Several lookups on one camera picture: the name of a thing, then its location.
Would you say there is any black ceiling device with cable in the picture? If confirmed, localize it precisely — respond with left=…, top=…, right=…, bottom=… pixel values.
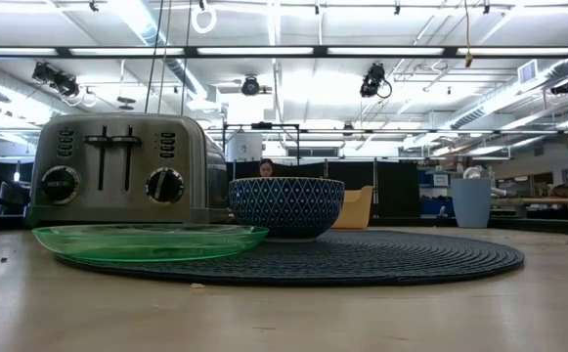
left=360, top=62, right=393, bottom=99

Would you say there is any blue plastic cup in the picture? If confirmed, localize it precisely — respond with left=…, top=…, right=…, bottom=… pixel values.
left=450, top=177, right=493, bottom=230

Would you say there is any silver four-slot toaster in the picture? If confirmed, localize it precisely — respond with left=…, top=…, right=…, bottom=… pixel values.
left=23, top=112, right=231, bottom=229

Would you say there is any yellow hanging cable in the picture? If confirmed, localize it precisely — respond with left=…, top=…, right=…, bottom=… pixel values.
left=462, top=0, right=474, bottom=68

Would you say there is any black overhead camera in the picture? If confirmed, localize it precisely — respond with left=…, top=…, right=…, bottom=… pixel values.
left=240, top=75, right=261, bottom=97

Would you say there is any black ceiling spotlight cluster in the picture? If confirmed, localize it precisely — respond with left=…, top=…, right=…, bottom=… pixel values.
left=31, top=62, right=80, bottom=98

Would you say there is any black overhead rig beam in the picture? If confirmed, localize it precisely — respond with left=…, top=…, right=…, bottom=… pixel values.
left=0, top=45, right=568, bottom=59

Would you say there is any green transparent plate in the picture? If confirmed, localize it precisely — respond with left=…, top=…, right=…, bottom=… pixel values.
left=31, top=223, right=270, bottom=263

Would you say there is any blue patterned bowl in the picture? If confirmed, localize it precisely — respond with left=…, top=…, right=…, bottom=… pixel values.
left=228, top=176, right=346, bottom=243

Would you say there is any round dark woven placemat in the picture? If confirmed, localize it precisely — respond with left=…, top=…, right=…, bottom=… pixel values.
left=56, top=228, right=526, bottom=287

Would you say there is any white hanging ring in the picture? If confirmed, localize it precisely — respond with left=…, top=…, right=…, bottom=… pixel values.
left=190, top=4, right=218, bottom=34

